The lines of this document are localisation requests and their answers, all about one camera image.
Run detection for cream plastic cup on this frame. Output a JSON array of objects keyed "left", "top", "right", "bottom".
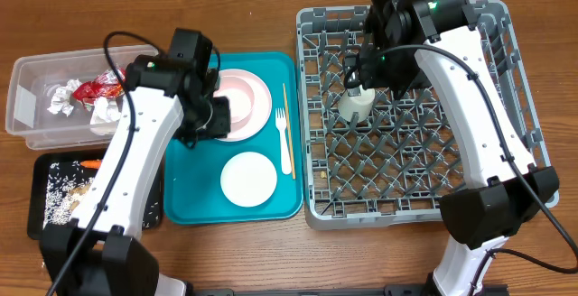
[{"left": 338, "top": 88, "right": 376, "bottom": 122}]

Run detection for large pink plate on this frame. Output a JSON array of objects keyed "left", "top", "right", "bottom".
[{"left": 219, "top": 69, "right": 272, "bottom": 142}]

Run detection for cream bowl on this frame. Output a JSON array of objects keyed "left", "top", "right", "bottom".
[{"left": 220, "top": 152, "right": 277, "bottom": 208}]

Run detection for red snack wrapper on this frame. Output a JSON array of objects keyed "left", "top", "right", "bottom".
[{"left": 72, "top": 69, "right": 126, "bottom": 106}]

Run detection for orange carrot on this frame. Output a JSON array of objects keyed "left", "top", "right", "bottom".
[{"left": 80, "top": 160, "right": 102, "bottom": 170}]

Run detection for peanut and rice scraps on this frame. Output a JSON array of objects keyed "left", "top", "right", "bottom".
[{"left": 42, "top": 160, "right": 162, "bottom": 230}]

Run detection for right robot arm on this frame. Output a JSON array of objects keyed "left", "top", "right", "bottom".
[{"left": 343, "top": 0, "right": 559, "bottom": 295}]

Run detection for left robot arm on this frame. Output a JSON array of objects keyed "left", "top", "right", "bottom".
[{"left": 39, "top": 28, "right": 231, "bottom": 295}]

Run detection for clear plastic waste bin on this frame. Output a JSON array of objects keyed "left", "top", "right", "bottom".
[{"left": 5, "top": 44, "right": 169, "bottom": 152}]

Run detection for teal plastic serving tray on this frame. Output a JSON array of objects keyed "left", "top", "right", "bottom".
[{"left": 163, "top": 51, "right": 304, "bottom": 225}]

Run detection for white plastic fork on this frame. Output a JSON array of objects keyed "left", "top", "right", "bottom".
[{"left": 275, "top": 108, "right": 292, "bottom": 175}]

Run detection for wooden chopstick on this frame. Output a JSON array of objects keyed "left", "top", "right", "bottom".
[{"left": 283, "top": 83, "right": 296, "bottom": 180}]

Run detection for grey plastic dish rack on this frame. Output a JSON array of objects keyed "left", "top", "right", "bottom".
[{"left": 295, "top": 0, "right": 560, "bottom": 232}]

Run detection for black rectangular tray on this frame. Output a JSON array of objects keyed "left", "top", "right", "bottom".
[{"left": 26, "top": 149, "right": 163, "bottom": 241}]

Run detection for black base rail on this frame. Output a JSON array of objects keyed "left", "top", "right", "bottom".
[{"left": 189, "top": 284, "right": 511, "bottom": 296}]

